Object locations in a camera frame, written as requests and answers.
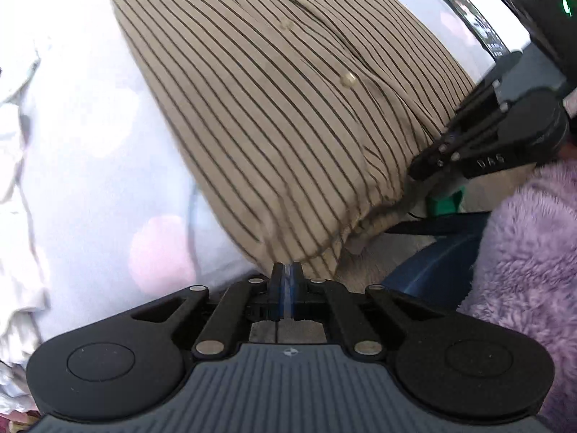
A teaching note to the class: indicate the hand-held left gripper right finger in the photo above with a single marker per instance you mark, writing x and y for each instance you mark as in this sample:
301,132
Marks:
290,291

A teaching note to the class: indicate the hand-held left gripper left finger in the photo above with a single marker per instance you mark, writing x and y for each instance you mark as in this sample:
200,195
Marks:
278,291

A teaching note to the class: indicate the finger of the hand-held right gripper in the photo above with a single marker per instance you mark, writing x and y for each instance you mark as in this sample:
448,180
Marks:
432,162
480,97

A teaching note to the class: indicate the brown striped shirt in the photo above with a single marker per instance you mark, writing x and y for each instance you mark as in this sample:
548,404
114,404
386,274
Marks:
270,112

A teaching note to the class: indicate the green slipper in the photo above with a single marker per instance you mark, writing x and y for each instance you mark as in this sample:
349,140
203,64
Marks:
444,203

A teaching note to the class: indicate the black smartphone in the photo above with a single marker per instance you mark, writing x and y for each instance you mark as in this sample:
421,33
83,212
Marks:
478,22

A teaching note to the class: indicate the dark blue chair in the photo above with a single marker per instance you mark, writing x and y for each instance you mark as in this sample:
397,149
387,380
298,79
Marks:
432,261

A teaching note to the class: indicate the white garment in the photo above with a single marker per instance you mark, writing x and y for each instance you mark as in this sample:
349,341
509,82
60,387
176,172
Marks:
18,234

